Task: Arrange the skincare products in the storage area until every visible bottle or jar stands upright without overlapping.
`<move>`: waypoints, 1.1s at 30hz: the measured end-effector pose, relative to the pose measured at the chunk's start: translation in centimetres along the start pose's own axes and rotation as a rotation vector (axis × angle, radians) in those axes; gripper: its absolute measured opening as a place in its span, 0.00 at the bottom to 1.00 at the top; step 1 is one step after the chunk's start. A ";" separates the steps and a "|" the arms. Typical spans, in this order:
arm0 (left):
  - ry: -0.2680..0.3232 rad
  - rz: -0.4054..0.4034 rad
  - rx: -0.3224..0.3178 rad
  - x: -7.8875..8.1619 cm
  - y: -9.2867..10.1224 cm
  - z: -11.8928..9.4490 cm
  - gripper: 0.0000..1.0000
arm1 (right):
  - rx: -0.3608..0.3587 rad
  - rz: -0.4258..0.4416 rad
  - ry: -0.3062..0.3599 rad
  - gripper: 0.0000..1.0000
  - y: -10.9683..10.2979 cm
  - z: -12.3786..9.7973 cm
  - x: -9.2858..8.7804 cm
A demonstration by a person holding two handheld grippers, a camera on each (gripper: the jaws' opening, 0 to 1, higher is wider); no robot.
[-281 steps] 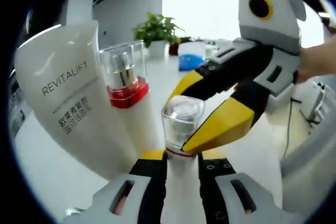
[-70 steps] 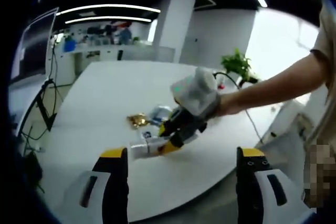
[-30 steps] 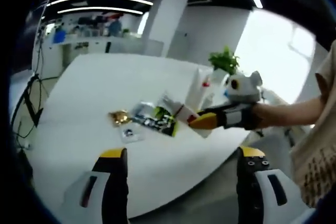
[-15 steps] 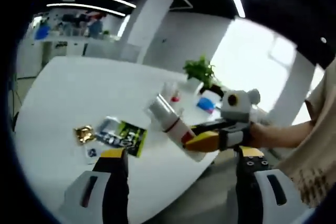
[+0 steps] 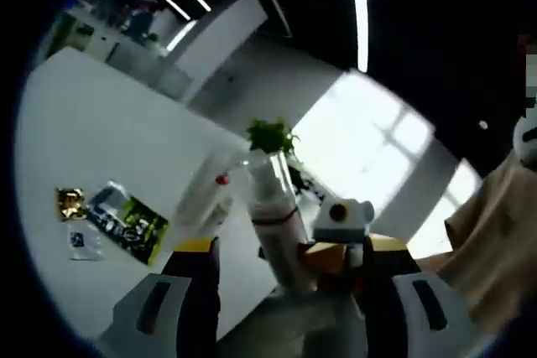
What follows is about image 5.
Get white sachet with blue print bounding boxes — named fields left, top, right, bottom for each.
left=66, top=221, right=107, bottom=262

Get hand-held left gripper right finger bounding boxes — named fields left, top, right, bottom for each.
left=362, top=235, right=483, bottom=358

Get green plant in white pot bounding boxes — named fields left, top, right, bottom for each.
left=245, top=117, right=302, bottom=166

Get gold foil sachet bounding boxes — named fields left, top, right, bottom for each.
left=55, top=186, right=87, bottom=222

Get white skincare tube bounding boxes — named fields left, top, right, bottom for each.
left=172, top=154, right=219, bottom=246

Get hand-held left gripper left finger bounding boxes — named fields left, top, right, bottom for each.
left=99, top=236, right=222, bottom=358

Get black green sachet packet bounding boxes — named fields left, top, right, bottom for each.
left=85, top=181, right=169, bottom=266

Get white chest-worn device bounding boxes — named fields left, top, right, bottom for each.
left=512, top=117, right=537, bottom=164

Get curved ceiling light strip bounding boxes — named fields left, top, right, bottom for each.
left=347, top=0, right=371, bottom=75

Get person's beige top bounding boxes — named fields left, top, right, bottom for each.
left=419, top=156, right=537, bottom=325

